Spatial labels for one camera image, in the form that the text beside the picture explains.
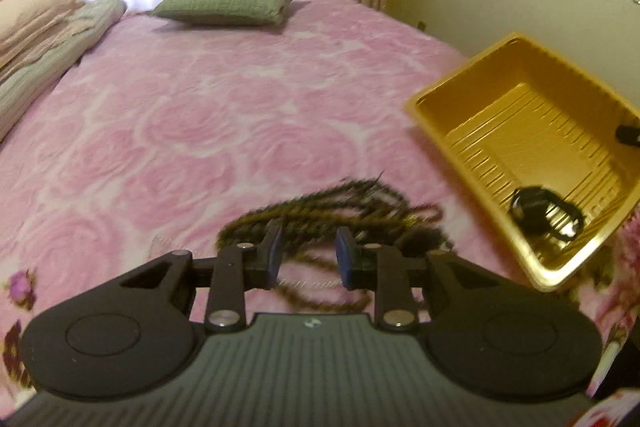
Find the pink rose blanket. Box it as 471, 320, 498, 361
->
0, 0, 640, 427

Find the folded pale green quilt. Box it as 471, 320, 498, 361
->
0, 0, 127, 142

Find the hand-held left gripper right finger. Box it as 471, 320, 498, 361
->
334, 227, 481, 333

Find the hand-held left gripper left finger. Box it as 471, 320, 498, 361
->
119, 223, 283, 333

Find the pale pink pillow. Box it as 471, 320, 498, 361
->
0, 0, 83, 55

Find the yellow plastic tray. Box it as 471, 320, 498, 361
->
404, 32, 640, 293

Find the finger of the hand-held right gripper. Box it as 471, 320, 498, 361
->
616, 123, 640, 146

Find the long dark beaded necklace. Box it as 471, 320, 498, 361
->
215, 172, 456, 313

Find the dark bead bracelet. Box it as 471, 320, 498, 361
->
510, 186, 586, 243

